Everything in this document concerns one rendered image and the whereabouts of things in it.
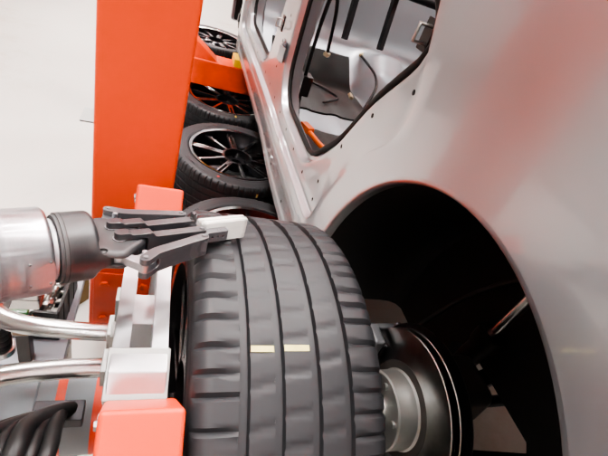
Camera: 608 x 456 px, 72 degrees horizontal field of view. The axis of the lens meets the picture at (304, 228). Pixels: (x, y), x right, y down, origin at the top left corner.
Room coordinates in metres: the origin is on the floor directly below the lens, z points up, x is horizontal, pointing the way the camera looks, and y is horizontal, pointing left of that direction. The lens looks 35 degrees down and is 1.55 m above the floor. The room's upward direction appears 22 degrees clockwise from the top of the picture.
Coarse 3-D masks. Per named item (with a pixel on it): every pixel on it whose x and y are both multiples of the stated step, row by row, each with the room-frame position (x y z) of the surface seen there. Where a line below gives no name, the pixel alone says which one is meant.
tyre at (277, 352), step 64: (256, 256) 0.43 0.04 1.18; (320, 256) 0.49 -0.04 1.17; (192, 320) 0.32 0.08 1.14; (256, 320) 0.33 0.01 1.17; (320, 320) 0.37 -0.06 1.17; (192, 384) 0.25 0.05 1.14; (256, 384) 0.27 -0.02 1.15; (320, 384) 0.30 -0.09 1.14; (192, 448) 0.20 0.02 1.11; (256, 448) 0.22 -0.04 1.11; (320, 448) 0.25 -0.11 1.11; (384, 448) 0.28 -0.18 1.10
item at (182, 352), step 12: (180, 264) 0.54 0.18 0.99; (180, 276) 0.58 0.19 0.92; (180, 288) 0.59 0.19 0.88; (180, 300) 0.59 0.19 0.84; (180, 312) 0.59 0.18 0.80; (180, 324) 0.52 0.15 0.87; (180, 336) 0.49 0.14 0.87; (180, 348) 0.46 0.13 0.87; (180, 360) 0.44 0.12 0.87; (180, 372) 0.44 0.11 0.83; (168, 384) 0.51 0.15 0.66; (180, 384) 0.44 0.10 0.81; (168, 396) 0.47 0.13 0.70; (180, 396) 0.42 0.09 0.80
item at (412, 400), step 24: (384, 336) 0.66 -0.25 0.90; (408, 336) 0.61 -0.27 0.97; (384, 360) 0.63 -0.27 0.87; (408, 360) 0.58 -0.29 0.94; (432, 360) 0.54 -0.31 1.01; (384, 384) 0.53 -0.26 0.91; (408, 384) 0.54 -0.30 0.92; (432, 384) 0.52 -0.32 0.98; (408, 408) 0.50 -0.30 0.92; (432, 408) 0.49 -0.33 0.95; (456, 408) 0.48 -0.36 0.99; (384, 432) 0.48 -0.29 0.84; (408, 432) 0.47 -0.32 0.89; (432, 432) 0.46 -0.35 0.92; (456, 432) 0.45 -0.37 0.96
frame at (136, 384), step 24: (168, 288) 0.37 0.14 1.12; (120, 312) 0.31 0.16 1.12; (168, 312) 0.33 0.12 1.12; (120, 336) 0.28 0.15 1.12; (168, 336) 0.30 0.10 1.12; (120, 360) 0.25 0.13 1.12; (144, 360) 0.26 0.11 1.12; (168, 360) 0.28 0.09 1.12; (120, 384) 0.23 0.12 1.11; (144, 384) 0.24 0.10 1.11
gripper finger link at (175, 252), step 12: (180, 240) 0.36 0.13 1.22; (192, 240) 0.37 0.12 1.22; (204, 240) 0.38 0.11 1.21; (156, 252) 0.32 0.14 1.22; (168, 252) 0.33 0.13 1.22; (180, 252) 0.35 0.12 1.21; (192, 252) 0.36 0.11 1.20; (204, 252) 0.38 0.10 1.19; (144, 264) 0.30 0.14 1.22; (156, 264) 0.32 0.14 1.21; (168, 264) 0.33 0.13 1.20; (144, 276) 0.30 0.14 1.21
